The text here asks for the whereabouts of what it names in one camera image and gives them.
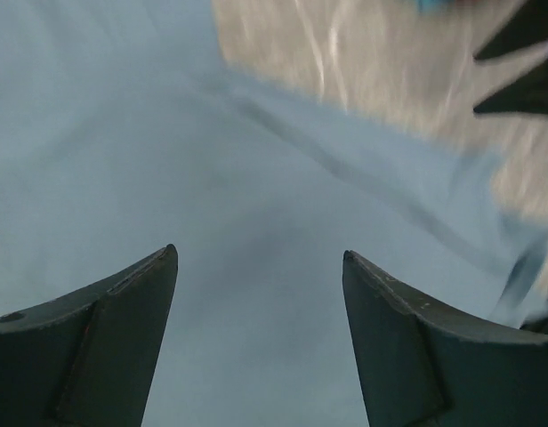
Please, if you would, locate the folded turquoise t shirt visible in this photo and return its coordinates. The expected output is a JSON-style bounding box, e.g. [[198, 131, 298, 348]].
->
[[415, 0, 451, 12]]

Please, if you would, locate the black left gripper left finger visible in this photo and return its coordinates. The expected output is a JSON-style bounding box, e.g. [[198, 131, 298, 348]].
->
[[0, 245, 178, 427]]

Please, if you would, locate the grey blue t shirt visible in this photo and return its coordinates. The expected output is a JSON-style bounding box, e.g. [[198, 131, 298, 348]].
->
[[0, 1, 548, 426]]

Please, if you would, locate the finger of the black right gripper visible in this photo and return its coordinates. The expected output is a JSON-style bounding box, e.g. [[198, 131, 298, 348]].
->
[[473, 57, 548, 117], [473, 0, 548, 60]]

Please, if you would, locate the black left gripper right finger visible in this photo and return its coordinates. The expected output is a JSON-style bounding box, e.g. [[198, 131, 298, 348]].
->
[[342, 251, 548, 427]]

